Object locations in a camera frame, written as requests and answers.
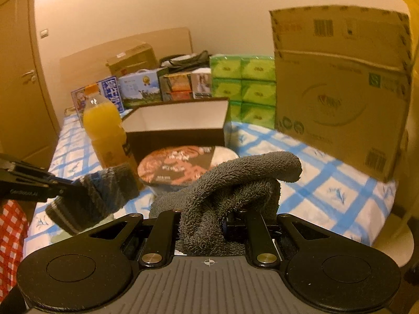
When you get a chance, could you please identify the patterned knit sock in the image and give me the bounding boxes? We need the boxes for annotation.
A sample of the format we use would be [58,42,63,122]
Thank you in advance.
[45,163,140,235]

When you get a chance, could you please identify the large cardboard box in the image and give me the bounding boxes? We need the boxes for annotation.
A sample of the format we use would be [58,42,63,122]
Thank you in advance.
[269,5,414,183]

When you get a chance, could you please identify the white fan stand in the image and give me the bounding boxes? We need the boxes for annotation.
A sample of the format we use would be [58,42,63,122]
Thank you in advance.
[371,199,416,269]

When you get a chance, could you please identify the white photo box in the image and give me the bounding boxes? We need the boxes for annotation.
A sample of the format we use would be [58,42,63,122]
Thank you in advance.
[191,69,213,99]

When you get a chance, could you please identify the green tissue pack bundle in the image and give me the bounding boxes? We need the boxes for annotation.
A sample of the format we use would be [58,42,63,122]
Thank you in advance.
[209,54,276,130]

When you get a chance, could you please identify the brown cardboard box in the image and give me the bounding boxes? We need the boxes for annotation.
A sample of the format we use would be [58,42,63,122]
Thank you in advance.
[121,97,230,171]
[106,42,158,77]

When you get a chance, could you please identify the blue checked bed sheet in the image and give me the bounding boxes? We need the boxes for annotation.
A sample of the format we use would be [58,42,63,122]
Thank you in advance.
[28,114,398,246]

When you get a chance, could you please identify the instant noodle bowl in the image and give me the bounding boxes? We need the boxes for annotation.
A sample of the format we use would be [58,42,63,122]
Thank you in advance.
[137,144,239,197]

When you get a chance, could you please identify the orange printed box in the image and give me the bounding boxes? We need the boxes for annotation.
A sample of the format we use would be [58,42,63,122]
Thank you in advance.
[160,73,192,91]

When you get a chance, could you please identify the wooden door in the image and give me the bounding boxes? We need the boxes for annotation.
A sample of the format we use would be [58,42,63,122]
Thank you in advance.
[0,0,61,171]

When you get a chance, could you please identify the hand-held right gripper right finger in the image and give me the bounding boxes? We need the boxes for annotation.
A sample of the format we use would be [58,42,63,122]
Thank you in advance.
[227,209,331,268]

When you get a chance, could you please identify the green white milk carton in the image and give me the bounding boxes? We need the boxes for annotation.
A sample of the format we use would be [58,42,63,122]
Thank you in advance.
[118,69,162,108]

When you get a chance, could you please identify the blue milk carton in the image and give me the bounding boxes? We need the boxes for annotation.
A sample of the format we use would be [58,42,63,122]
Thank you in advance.
[71,76,124,118]

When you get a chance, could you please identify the black bag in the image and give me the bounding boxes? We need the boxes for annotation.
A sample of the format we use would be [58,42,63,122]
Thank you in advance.
[159,51,210,69]

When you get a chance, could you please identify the grey towel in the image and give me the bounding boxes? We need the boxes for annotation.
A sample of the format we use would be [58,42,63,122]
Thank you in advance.
[149,151,302,257]

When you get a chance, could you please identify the orange juice bottle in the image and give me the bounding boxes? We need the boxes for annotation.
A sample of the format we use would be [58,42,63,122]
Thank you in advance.
[83,84,140,184]

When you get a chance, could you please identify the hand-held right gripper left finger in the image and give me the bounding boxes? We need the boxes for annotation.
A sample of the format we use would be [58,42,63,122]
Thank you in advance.
[79,209,184,269]

